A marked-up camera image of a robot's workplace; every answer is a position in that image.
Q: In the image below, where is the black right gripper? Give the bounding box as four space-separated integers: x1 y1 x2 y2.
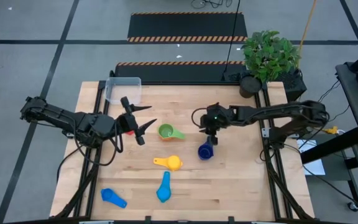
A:
198 101 231 146

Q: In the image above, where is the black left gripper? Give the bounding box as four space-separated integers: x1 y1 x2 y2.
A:
115 96 158 146

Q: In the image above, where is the navy blue measuring cup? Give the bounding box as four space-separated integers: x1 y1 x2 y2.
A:
197 136 216 161

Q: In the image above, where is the yellow measuring cup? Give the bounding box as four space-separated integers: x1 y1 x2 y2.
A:
153 155 183 172

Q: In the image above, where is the teal measuring cup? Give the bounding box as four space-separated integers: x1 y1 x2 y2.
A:
156 170 172 203

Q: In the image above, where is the orange measuring cup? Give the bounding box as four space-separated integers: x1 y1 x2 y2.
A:
157 124 186 142

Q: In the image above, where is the clear plastic basket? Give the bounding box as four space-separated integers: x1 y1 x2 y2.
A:
104 77 142 105

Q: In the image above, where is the small bright blue measuring cup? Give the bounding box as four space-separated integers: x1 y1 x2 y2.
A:
100 188 128 209

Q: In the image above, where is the narrow black hazard-striped mat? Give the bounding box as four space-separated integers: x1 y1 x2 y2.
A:
114 60 248 85

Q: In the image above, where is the green plant in black pot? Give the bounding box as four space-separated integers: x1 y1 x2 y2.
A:
239 29 301 99

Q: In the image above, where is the large black hazard-striped mat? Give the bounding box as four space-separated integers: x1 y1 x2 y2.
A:
127 11 248 43

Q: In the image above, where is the white paper sheet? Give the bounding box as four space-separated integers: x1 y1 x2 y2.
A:
296 139 326 177

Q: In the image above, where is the yellow power plug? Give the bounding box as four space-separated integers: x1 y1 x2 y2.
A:
305 122 339 135

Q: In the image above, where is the black aluminium table frame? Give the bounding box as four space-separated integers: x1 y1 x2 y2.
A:
53 79 316 224

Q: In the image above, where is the black hanging cable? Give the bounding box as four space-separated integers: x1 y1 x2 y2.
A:
223 0 241 75

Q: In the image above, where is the thick yellow hanging cable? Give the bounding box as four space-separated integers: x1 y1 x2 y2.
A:
296 0 319 68

